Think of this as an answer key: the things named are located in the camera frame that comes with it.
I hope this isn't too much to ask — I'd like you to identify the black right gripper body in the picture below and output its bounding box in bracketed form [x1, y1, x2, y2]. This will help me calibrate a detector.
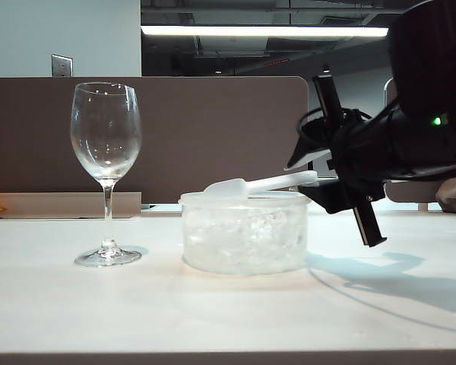
[312, 74, 389, 249]

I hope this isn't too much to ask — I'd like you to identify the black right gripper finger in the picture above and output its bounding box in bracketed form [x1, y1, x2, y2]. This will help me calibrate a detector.
[286, 130, 334, 170]
[297, 178, 357, 215]

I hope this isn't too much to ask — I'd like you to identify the white plastic ice shovel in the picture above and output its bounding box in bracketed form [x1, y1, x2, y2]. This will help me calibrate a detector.
[204, 170, 319, 198]

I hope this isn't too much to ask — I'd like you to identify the ice cubes pile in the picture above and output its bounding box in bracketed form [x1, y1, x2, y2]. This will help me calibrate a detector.
[184, 209, 306, 273]

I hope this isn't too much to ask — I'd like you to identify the clear wine glass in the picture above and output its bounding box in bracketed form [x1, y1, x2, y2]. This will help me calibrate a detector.
[69, 81, 143, 268]

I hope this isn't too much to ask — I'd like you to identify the narrow brown desk partition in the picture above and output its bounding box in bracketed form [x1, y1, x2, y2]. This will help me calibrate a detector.
[383, 78, 444, 204]

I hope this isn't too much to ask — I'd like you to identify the brown crumpled bag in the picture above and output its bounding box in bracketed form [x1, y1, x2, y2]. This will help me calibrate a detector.
[435, 176, 456, 214]

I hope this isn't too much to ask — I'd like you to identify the wide brown desk partition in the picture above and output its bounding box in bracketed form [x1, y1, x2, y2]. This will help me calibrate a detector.
[0, 76, 309, 205]

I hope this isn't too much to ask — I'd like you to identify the long ceiling light strip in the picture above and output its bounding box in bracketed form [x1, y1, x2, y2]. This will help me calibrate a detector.
[140, 24, 390, 39]

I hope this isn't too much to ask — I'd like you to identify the clear round plastic container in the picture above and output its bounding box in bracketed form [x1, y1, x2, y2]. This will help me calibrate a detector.
[178, 189, 312, 276]

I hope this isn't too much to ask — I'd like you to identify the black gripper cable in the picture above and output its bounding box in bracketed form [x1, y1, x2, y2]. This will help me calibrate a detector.
[297, 106, 373, 153]

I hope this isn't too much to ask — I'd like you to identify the grey wall switch plate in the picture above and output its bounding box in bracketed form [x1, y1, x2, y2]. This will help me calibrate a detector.
[51, 54, 74, 78]

